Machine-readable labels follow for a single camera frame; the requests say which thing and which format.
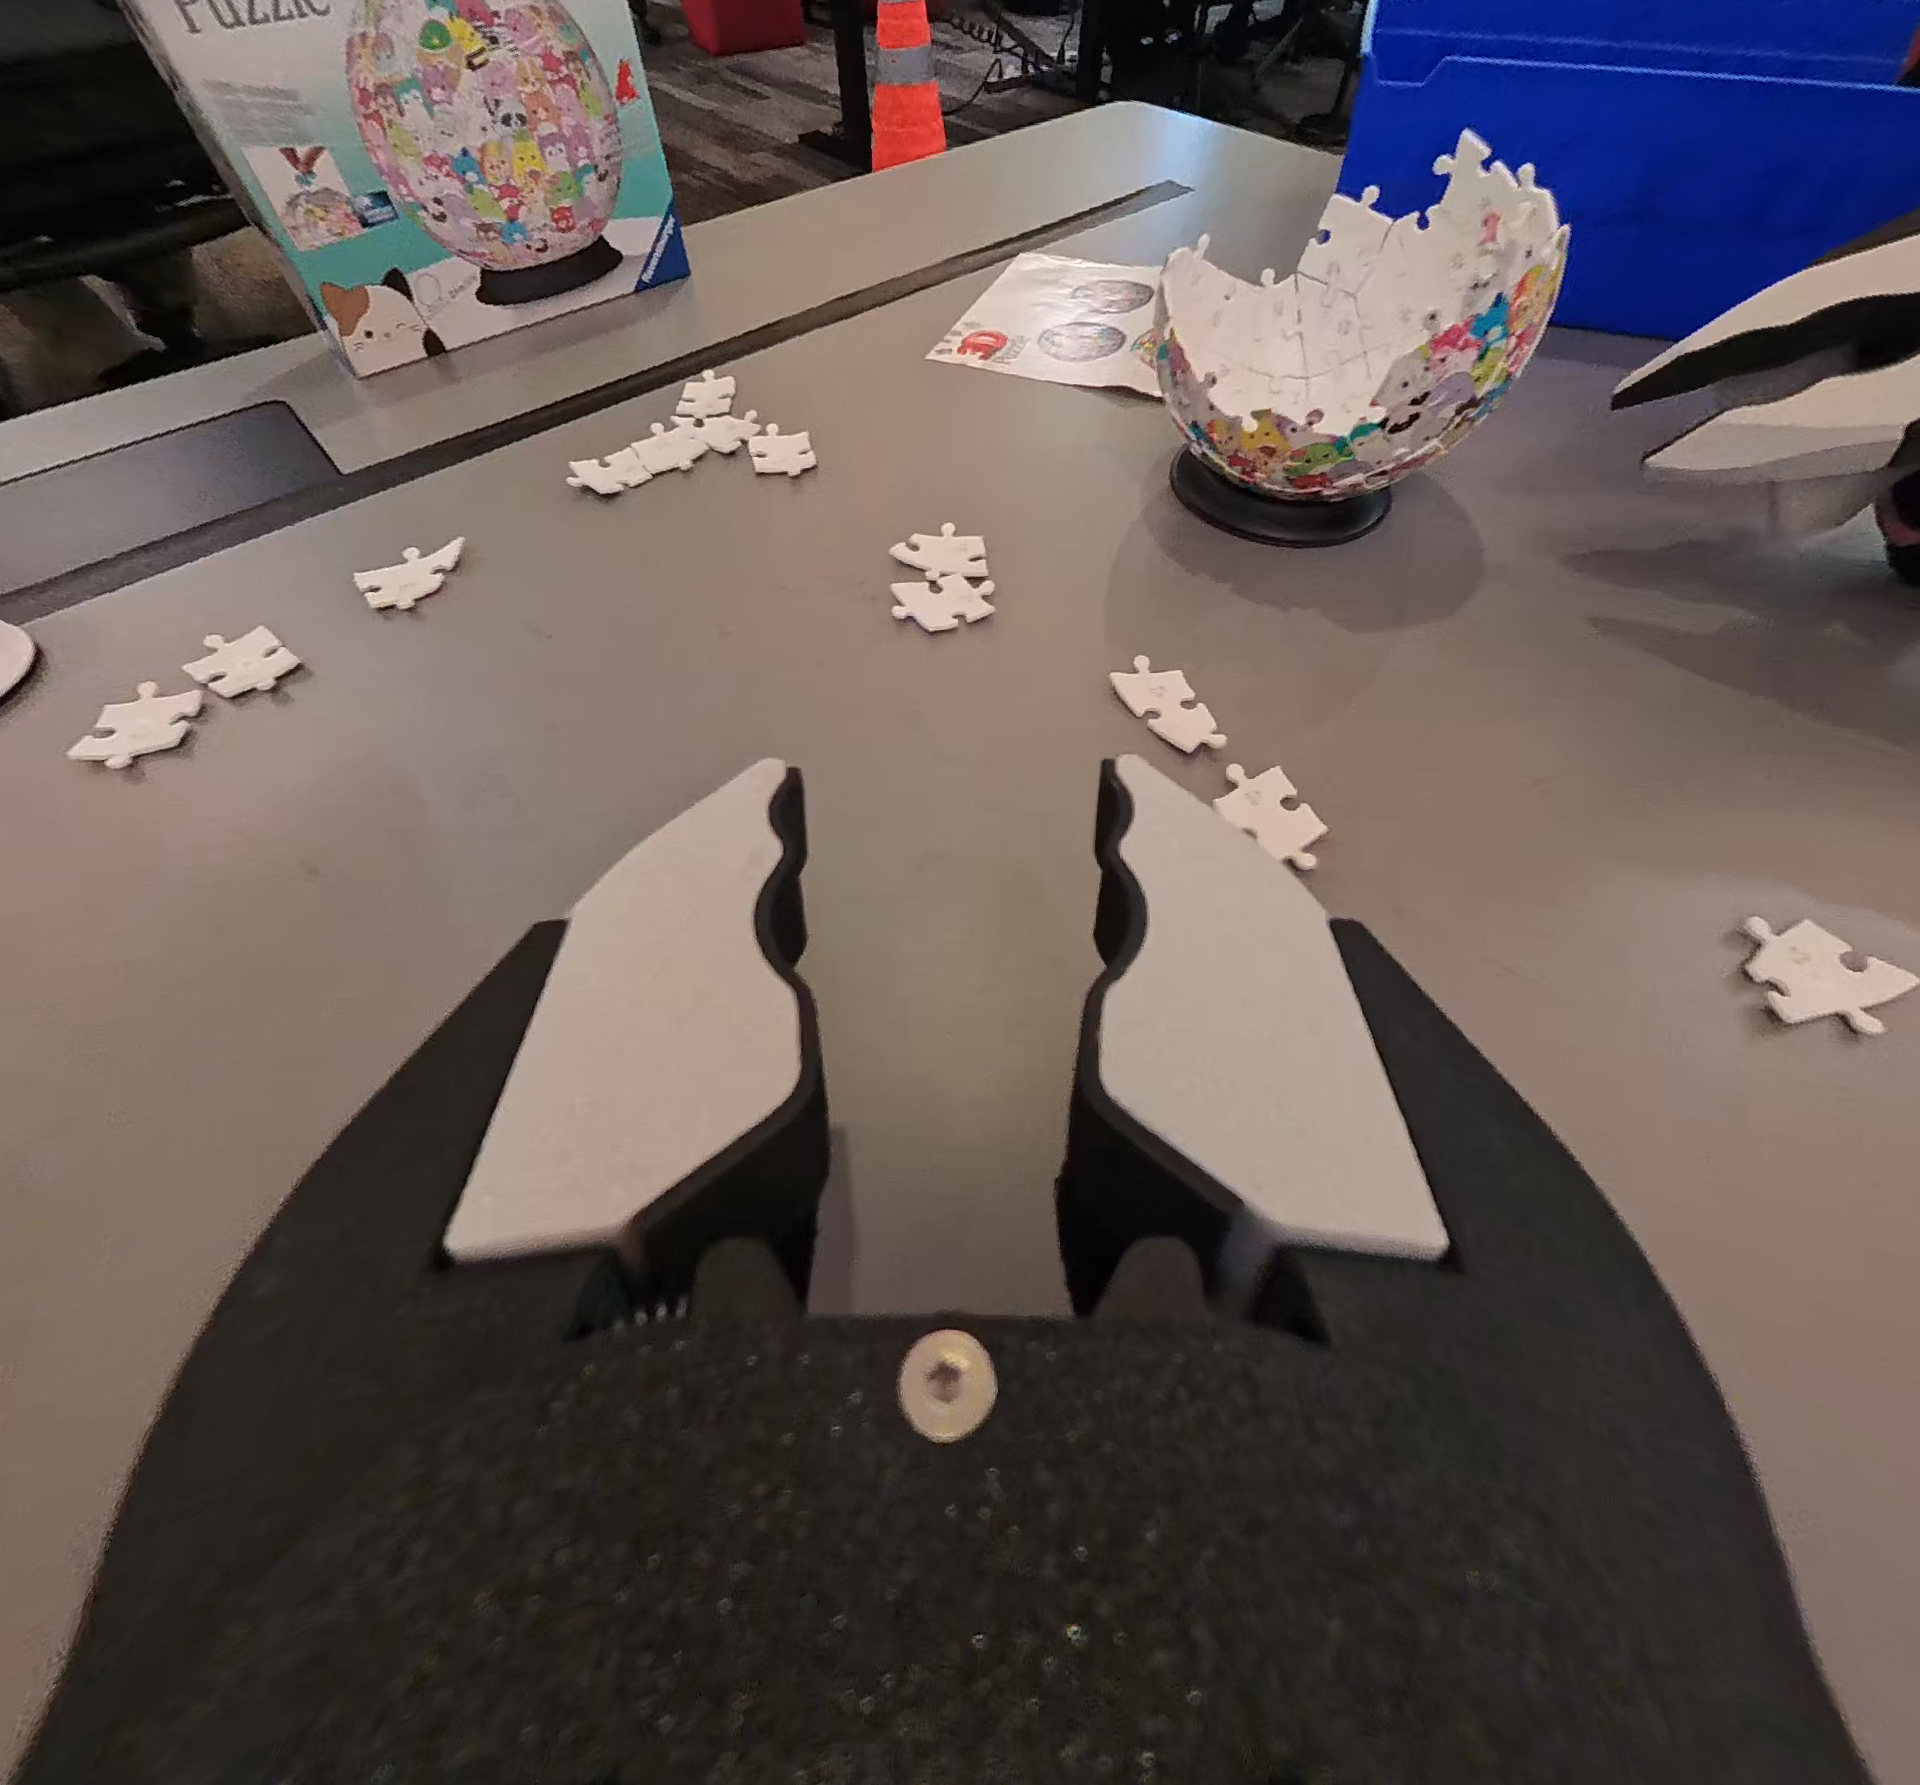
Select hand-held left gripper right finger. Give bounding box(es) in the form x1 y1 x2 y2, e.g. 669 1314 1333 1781
1057 754 1453 1329

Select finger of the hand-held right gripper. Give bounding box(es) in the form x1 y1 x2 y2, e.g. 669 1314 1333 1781
1638 366 1920 543
1610 214 1920 412

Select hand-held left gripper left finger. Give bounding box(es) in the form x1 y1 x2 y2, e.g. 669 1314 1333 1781
440 760 830 1329

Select partly built puzzle ball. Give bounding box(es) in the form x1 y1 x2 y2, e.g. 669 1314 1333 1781
1156 127 1573 498

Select black ball stand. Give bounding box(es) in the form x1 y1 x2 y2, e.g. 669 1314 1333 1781
1171 442 1394 550

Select pointed white puzzle piece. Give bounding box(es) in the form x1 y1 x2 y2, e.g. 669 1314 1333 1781
354 536 467 613

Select cluster of loose puzzle pieces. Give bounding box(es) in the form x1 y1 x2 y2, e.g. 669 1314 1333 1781
568 370 818 498

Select puzzle instruction sheet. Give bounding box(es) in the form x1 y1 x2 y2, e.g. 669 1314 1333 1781
926 251 1186 394

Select printed puzzle box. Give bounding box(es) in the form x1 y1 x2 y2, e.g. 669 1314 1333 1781
37 0 693 381

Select blue plastic bin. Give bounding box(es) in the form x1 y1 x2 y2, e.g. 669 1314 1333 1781
1339 0 1920 338

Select orange traffic cone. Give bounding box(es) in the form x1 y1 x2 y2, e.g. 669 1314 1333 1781
871 0 951 175

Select black office chair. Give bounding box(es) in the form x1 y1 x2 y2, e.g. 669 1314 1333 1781
0 0 289 317

